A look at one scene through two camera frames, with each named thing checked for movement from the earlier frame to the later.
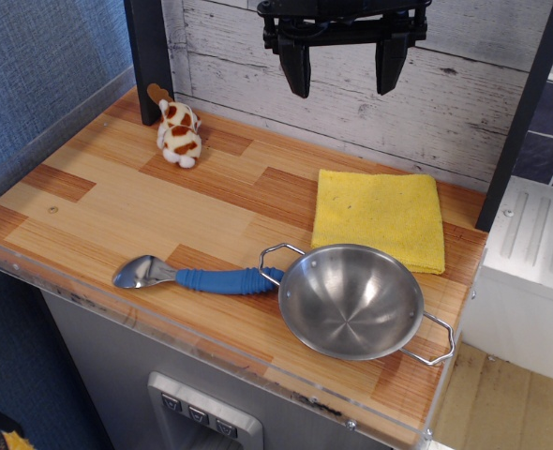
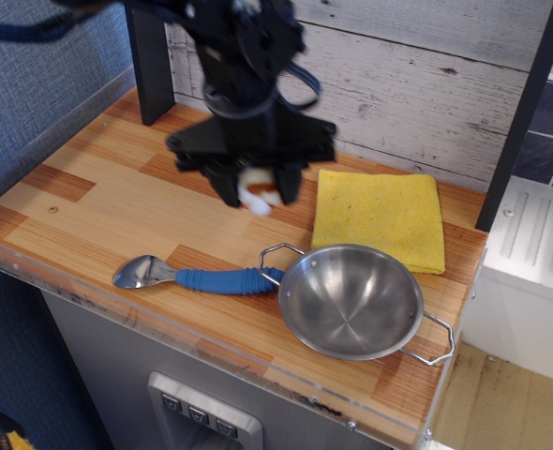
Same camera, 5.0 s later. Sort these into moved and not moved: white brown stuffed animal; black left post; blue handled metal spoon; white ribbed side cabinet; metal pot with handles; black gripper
Moved: white brown stuffed animal; black gripper
Not moved: blue handled metal spoon; metal pot with handles; white ribbed side cabinet; black left post
